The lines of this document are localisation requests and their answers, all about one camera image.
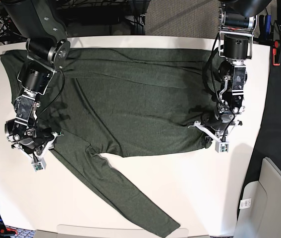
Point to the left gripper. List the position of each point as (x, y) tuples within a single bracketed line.
[(215, 128)]

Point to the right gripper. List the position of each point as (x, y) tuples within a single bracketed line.
[(33, 142)]

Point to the dark green long-sleeve shirt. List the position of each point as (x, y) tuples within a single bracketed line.
[(127, 102)]

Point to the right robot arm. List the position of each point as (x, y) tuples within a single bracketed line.
[(47, 48)]

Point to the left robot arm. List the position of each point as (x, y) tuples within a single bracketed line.
[(225, 74)]

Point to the red clamp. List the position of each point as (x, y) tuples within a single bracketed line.
[(276, 53)]

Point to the beige plastic bin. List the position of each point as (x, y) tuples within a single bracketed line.
[(260, 206)]

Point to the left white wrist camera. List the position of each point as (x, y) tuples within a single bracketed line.
[(221, 147)]

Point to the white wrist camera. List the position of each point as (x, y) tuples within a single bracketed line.
[(221, 147), (40, 165)]

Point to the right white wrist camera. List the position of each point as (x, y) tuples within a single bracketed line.
[(40, 165)]

